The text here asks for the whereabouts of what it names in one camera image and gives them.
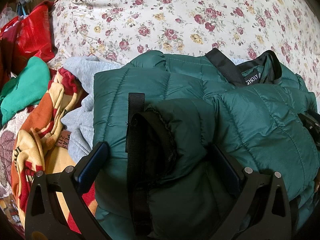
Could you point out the floral bed sheet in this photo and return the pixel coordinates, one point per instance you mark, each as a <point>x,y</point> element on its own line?
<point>187,22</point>

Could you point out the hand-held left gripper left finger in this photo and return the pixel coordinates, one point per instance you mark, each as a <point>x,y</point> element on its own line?
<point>91,166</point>

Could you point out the red shiny bag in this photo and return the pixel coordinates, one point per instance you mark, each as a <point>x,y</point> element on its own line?
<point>35,30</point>

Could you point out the yellow red striped garment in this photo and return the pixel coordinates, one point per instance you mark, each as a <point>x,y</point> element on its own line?
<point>47,120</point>

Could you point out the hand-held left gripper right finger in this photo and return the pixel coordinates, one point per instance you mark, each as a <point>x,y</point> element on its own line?
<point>228,170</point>

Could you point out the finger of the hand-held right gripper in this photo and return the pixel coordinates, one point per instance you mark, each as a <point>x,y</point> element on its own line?
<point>311,126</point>

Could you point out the bright green sweater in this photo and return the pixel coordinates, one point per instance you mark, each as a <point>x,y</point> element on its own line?
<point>25,90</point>

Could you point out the grey sweatshirt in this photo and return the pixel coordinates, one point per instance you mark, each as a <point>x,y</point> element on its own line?
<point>85,120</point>

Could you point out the dark green puffer jacket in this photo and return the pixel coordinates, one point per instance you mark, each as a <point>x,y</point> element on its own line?
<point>200,120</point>

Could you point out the leaf patterned maroon blanket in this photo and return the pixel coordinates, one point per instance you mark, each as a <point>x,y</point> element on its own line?
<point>8,142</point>

